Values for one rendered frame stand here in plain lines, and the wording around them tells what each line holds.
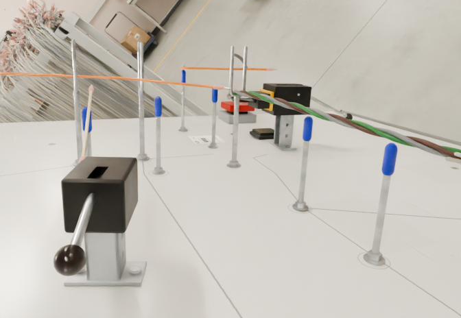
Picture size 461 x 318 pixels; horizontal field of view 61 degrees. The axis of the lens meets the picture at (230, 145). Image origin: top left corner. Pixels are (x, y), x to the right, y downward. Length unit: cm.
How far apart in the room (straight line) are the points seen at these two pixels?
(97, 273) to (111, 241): 2
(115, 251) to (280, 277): 11
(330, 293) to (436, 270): 9
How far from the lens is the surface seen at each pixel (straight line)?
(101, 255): 25
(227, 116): 71
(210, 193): 39
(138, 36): 785
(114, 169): 23
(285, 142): 57
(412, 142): 26
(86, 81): 118
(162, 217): 34
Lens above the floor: 142
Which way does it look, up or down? 27 degrees down
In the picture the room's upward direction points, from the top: 54 degrees counter-clockwise
